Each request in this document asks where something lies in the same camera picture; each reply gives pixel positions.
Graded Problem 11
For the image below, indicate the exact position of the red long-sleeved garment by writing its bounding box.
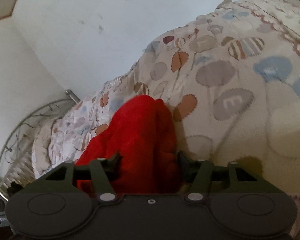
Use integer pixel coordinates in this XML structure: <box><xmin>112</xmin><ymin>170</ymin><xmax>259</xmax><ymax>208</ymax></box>
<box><xmin>76</xmin><ymin>95</ymin><xmax>180</xmax><ymax>196</ymax></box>

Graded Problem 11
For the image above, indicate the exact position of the patterned circle-print quilt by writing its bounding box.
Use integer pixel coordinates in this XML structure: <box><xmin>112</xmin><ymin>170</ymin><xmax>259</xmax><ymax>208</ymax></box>
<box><xmin>47</xmin><ymin>0</ymin><xmax>300</xmax><ymax>239</ymax></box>

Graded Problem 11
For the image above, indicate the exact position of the beige pillow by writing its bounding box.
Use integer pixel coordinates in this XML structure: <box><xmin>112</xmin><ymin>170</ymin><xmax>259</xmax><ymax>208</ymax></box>
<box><xmin>31</xmin><ymin>118</ymin><xmax>62</xmax><ymax>179</ymax></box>

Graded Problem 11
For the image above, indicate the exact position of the metal bed headboard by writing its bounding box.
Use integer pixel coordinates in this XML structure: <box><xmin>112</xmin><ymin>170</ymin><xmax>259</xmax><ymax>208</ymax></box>
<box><xmin>0</xmin><ymin>89</ymin><xmax>80</xmax><ymax>191</ymax></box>

